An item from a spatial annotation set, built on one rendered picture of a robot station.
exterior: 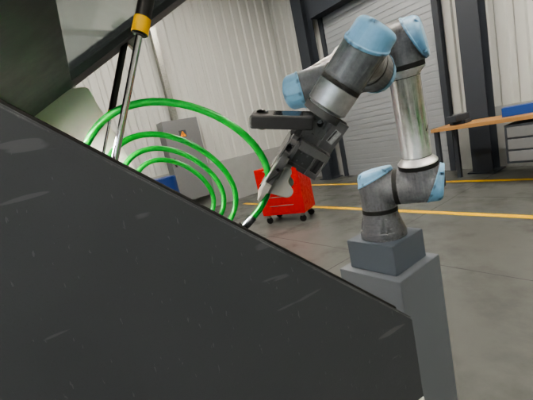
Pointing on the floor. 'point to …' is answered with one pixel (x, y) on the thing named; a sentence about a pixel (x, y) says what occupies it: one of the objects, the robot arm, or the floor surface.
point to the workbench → (523, 148)
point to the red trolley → (274, 207)
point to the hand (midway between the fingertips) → (259, 190)
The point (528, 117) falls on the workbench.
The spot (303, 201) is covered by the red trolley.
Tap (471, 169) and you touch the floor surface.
